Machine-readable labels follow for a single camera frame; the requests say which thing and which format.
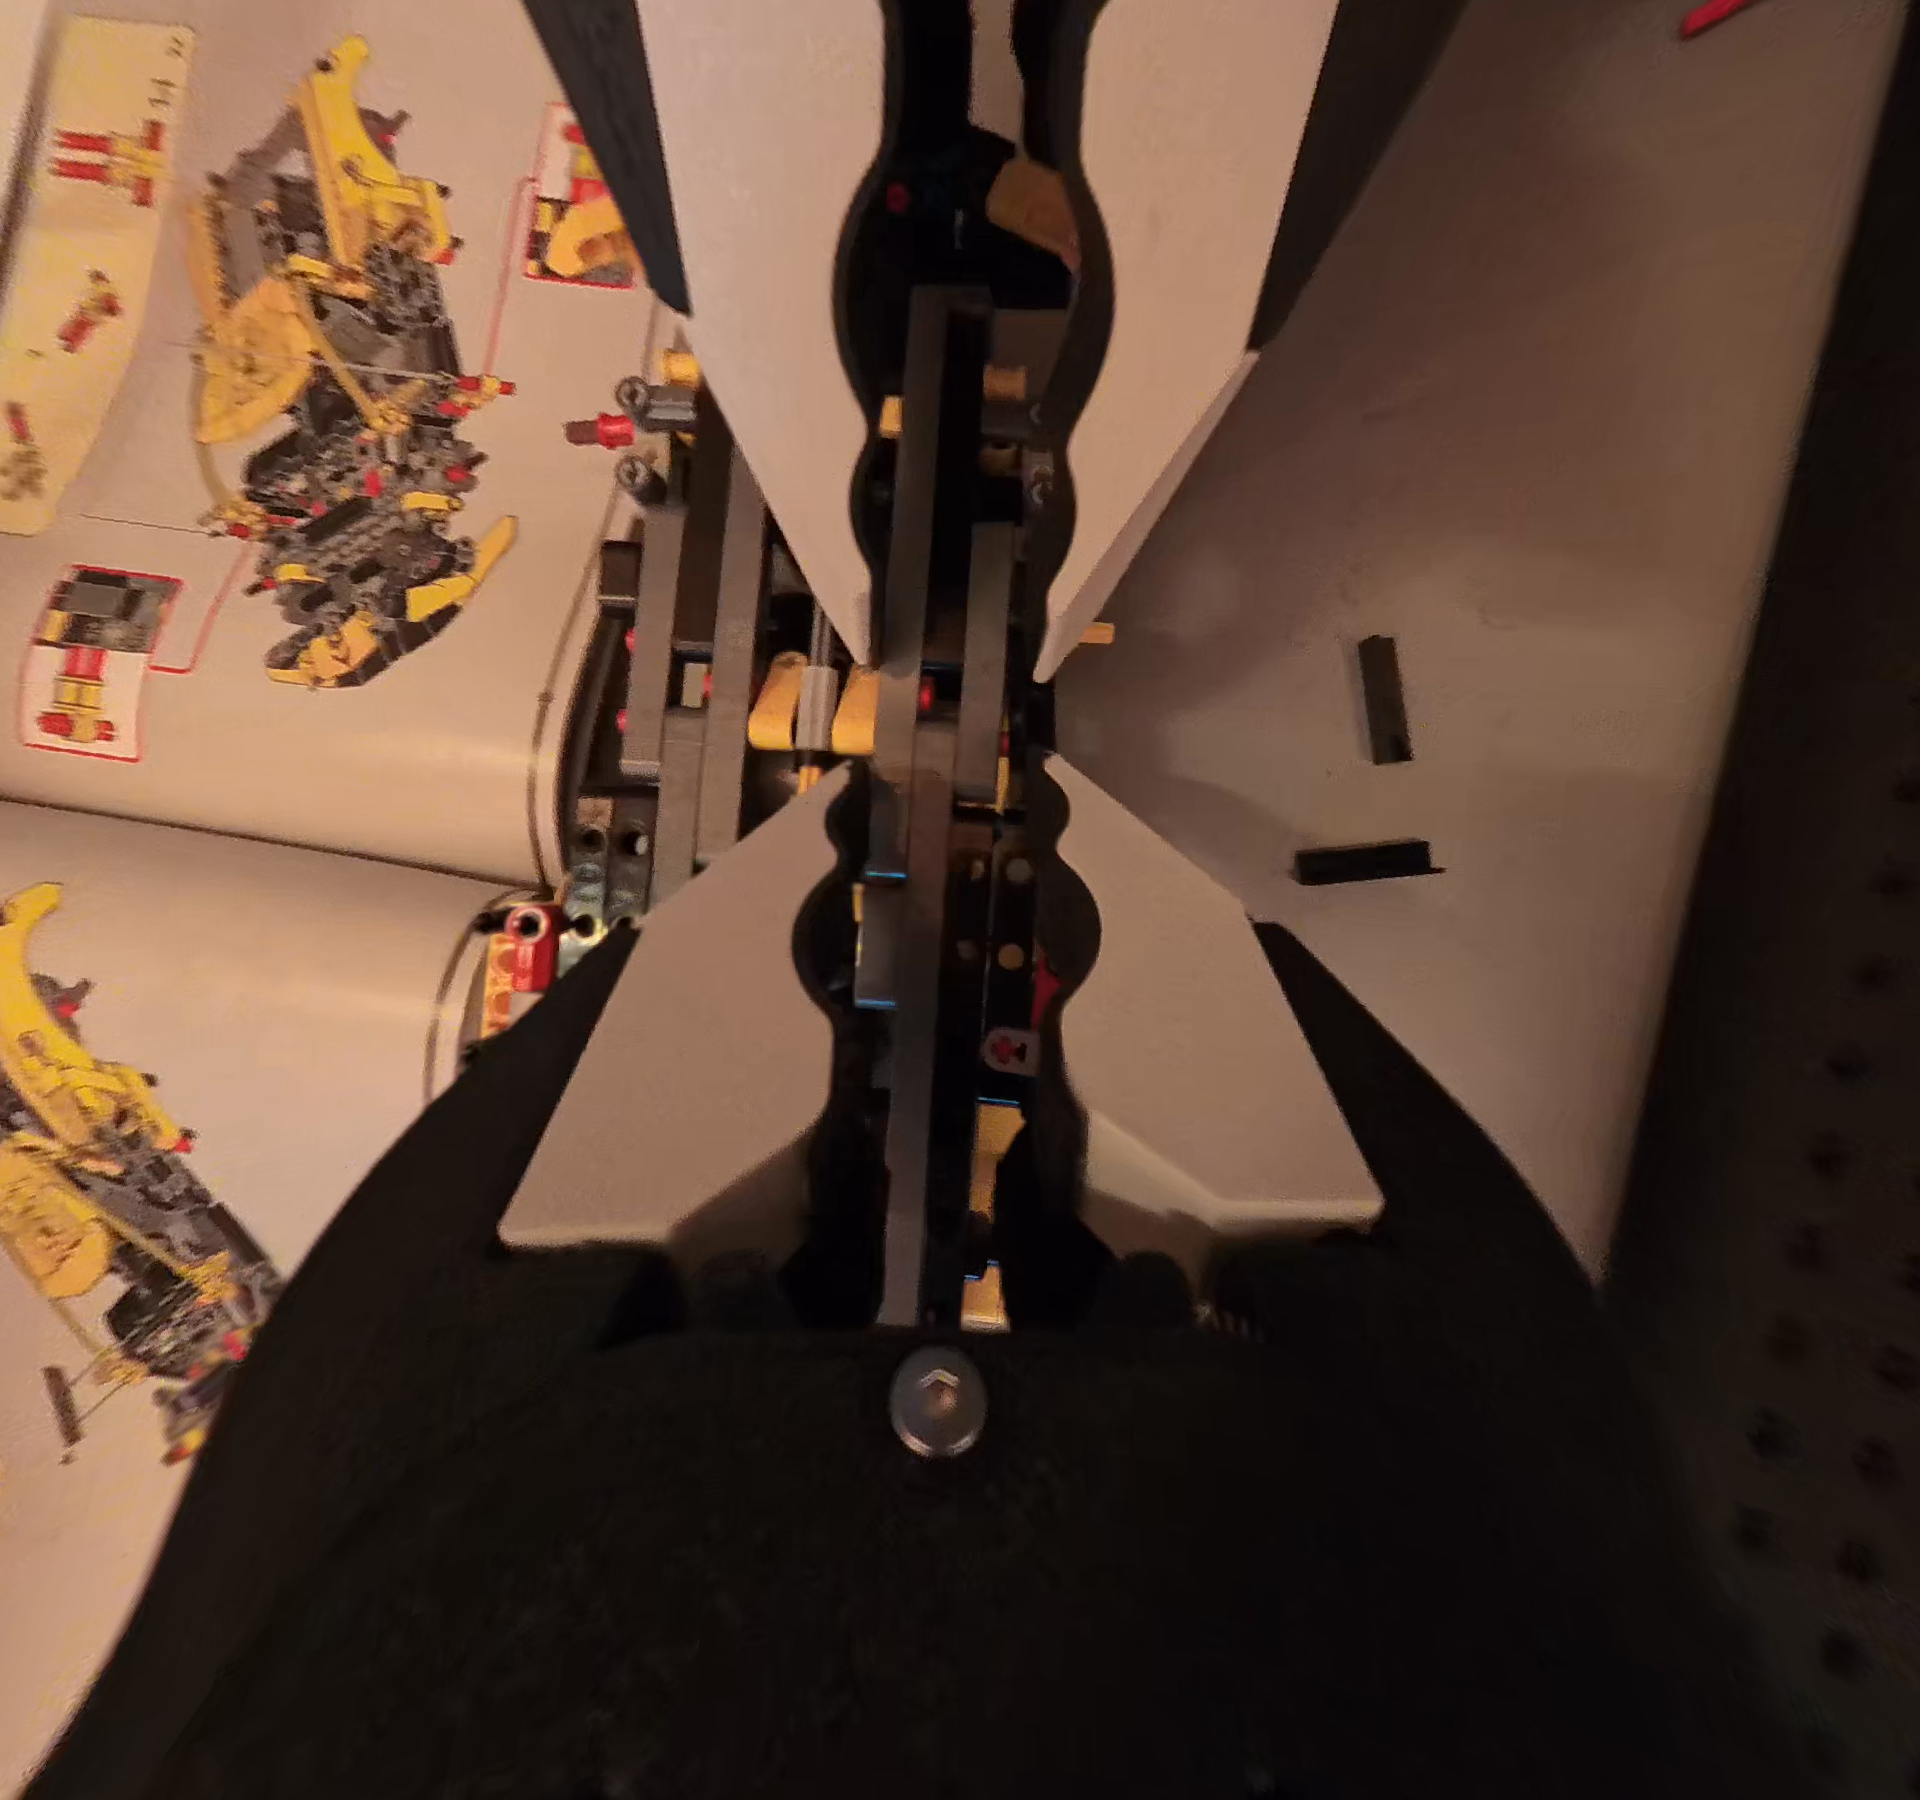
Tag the grey desk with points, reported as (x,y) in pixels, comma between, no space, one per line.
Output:
(1501,481)

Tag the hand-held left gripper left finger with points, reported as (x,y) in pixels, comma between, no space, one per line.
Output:
(676,1079)

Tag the yellow toy brick car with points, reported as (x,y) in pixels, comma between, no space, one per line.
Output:
(930,555)

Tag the instruction booklet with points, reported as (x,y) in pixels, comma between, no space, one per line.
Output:
(300,555)

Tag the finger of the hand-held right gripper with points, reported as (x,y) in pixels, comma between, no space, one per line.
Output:
(750,179)
(1199,179)

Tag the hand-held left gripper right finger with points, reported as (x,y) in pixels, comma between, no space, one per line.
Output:
(1216,1065)

